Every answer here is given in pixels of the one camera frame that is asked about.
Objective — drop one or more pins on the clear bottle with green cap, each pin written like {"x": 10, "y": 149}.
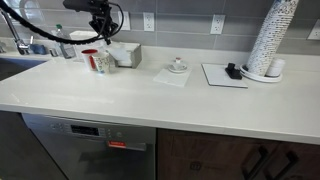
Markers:
{"x": 65, "y": 46}

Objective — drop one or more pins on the white napkin stack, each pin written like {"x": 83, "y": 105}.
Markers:
{"x": 125, "y": 63}

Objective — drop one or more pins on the white tissue piece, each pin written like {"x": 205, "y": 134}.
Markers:
{"x": 118, "y": 51}

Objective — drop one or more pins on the white wall switch plate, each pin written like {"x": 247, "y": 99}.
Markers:
{"x": 126, "y": 20}

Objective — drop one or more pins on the small metal jar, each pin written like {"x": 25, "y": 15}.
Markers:
{"x": 52, "y": 52}

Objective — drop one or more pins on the stainless steel dishwasher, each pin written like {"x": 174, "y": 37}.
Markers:
{"x": 93, "y": 150}

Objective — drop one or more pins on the white wall power outlet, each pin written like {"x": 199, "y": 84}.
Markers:
{"x": 217, "y": 24}
{"x": 149, "y": 22}
{"x": 315, "y": 30}

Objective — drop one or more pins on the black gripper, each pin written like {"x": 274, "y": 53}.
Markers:
{"x": 100, "y": 20}

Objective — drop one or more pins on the small black block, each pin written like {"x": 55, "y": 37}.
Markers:
{"x": 233, "y": 72}

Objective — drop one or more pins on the short white lid stack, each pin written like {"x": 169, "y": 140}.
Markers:
{"x": 275, "y": 67}

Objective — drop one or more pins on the white round cup holder base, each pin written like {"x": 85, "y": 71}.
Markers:
{"x": 258, "y": 77}

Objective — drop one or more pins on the chrome sink faucet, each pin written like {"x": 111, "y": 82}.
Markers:
{"x": 15, "y": 35}

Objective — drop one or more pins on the silver napkin case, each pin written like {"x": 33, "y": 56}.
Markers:
{"x": 136, "y": 58}

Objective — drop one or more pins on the white square tile board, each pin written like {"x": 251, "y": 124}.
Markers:
{"x": 218, "y": 78}

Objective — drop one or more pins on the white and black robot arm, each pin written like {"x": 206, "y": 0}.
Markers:
{"x": 81, "y": 4}

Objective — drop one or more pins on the blue sponge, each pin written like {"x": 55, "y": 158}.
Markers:
{"x": 38, "y": 49}

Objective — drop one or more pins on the dark wood cabinet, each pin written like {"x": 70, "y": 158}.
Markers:
{"x": 206, "y": 156}

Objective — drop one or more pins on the flat white napkin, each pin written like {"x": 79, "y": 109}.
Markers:
{"x": 171, "y": 78}

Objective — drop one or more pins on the kitchen sink basin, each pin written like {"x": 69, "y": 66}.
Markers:
{"x": 15, "y": 66}

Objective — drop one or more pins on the tall patterned paper cup stack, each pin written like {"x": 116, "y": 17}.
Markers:
{"x": 271, "y": 36}

